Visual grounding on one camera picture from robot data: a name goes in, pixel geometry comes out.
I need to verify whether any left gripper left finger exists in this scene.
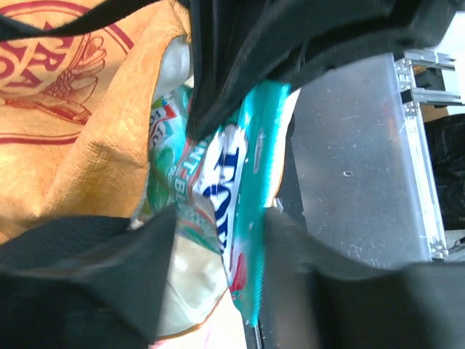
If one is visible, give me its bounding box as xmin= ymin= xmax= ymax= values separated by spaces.
xmin=1 ymin=206 xmax=177 ymax=348

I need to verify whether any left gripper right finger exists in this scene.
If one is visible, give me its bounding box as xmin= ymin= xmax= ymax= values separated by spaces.
xmin=260 ymin=209 xmax=464 ymax=348

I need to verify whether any colourful snack packet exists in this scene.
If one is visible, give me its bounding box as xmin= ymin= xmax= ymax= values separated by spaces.
xmin=133 ymin=80 xmax=291 ymax=336

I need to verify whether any orange tote bag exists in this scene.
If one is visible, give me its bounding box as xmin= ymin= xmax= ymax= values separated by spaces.
xmin=0 ymin=0 xmax=458 ymax=341

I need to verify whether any pink plastic grocery bag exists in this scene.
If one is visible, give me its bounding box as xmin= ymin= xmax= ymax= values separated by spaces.
xmin=149 ymin=318 xmax=247 ymax=349

